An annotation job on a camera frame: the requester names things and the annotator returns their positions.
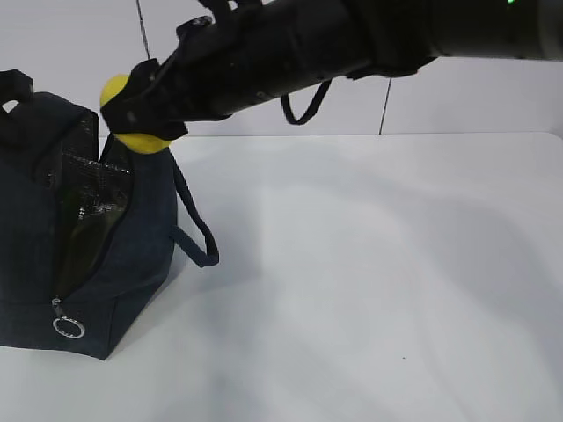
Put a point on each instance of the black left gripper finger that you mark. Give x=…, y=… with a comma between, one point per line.
x=25, y=118

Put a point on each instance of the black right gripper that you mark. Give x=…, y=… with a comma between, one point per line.
x=236, y=58

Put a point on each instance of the yellow lemon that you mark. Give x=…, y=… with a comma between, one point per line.
x=131, y=135

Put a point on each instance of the dark blue lunch bag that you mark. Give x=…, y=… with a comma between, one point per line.
x=88, y=231

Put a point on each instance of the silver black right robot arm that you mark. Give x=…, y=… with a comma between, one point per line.
x=528, y=30

